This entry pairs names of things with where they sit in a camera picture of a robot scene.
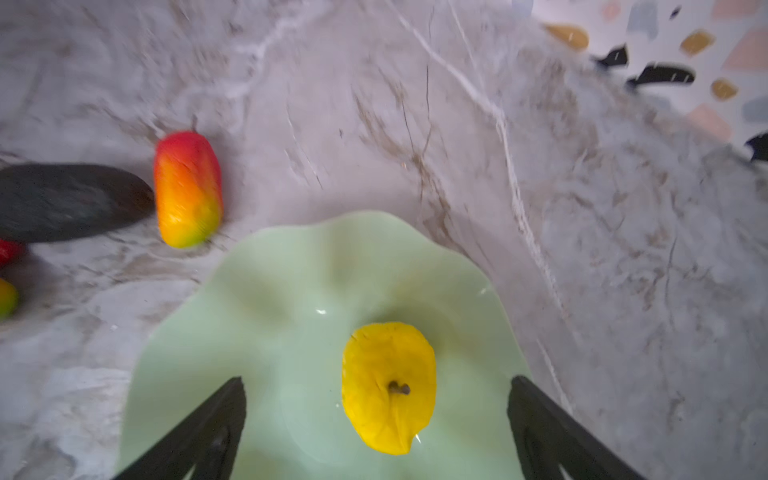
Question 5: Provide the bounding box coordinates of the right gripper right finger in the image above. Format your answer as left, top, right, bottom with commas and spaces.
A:
507, 375, 643, 480

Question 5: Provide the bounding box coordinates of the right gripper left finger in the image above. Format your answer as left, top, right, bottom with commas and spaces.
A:
115, 377, 247, 480

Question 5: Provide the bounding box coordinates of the green scalloped fruit bowl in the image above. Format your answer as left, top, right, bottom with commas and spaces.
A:
118, 211, 529, 479

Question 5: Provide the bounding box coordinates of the yellow fake apple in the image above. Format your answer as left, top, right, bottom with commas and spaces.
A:
341, 322, 437, 456

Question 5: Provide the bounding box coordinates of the red orange fake mango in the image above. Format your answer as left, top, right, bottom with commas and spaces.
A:
0, 279, 19, 320

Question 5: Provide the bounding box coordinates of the red yellow fake mango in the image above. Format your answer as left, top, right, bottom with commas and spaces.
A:
154, 131, 223, 249

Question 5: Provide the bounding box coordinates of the dark fake avocado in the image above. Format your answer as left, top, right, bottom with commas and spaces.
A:
1, 164, 155, 244

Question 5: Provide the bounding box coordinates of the red fake peach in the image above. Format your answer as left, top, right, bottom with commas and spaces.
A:
0, 240, 26, 268

